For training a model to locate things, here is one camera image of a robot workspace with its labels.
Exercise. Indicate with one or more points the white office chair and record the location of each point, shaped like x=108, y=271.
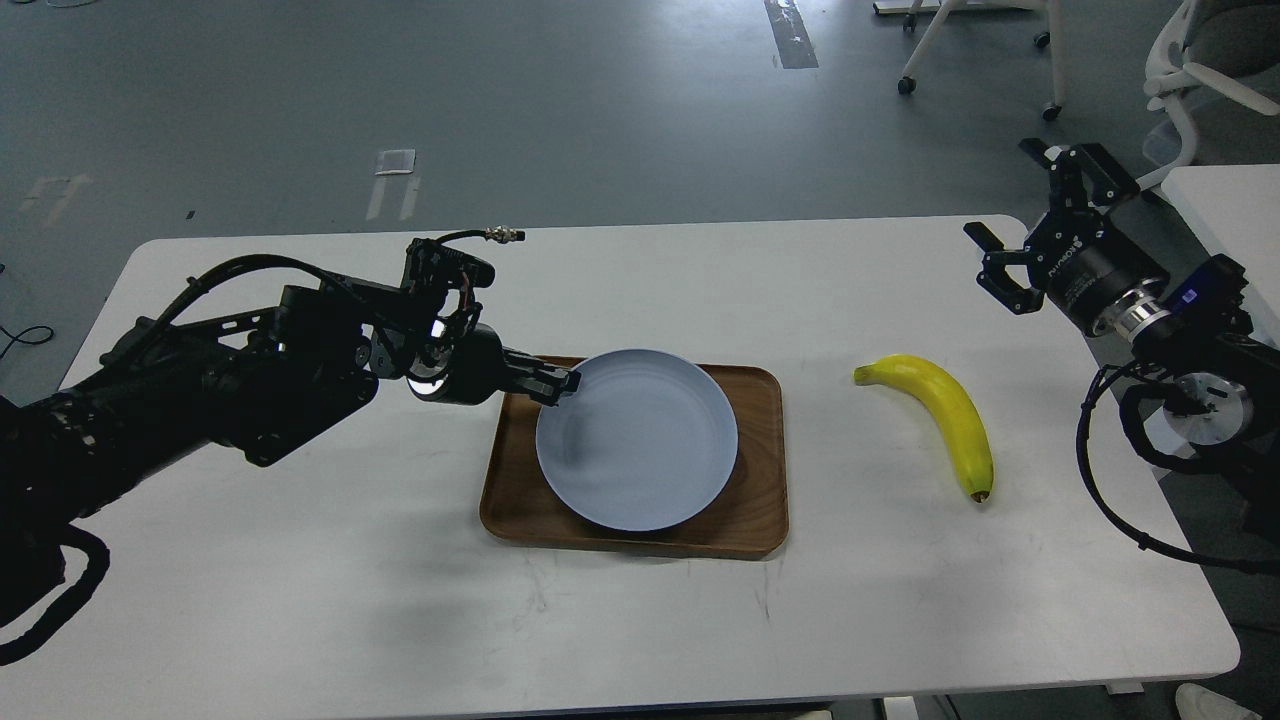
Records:
x=1213, y=45

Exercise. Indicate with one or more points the white rolling stand base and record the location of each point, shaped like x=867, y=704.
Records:
x=949, y=40

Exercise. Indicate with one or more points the white side table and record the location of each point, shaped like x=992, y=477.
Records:
x=1235, y=209

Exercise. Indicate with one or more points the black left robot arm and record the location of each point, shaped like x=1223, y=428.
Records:
x=261, y=353

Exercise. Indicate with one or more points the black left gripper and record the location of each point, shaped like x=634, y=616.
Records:
x=480, y=367

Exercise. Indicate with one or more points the yellow banana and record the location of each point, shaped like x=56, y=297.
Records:
x=952, y=410

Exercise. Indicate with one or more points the brown wooden tray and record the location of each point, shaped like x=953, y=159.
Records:
x=748, y=520

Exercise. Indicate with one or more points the light blue plate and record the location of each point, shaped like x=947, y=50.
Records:
x=646, y=442

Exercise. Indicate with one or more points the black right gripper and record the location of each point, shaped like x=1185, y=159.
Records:
x=1076, y=257

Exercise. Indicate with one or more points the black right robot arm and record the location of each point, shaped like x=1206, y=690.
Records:
x=1201, y=388

